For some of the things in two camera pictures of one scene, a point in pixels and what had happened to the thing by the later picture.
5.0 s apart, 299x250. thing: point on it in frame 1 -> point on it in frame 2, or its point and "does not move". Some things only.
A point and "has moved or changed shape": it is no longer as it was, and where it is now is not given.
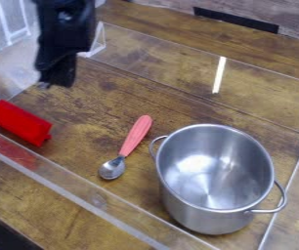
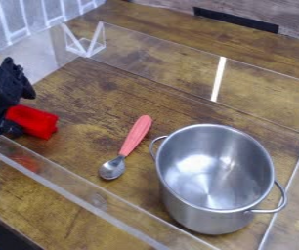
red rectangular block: [19, 122] has moved or changed shape
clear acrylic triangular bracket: [99, 42] does not move
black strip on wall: [236, 20] does not move
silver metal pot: [216, 178] does not move
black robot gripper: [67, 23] -> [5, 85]
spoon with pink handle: [114, 167] does not move
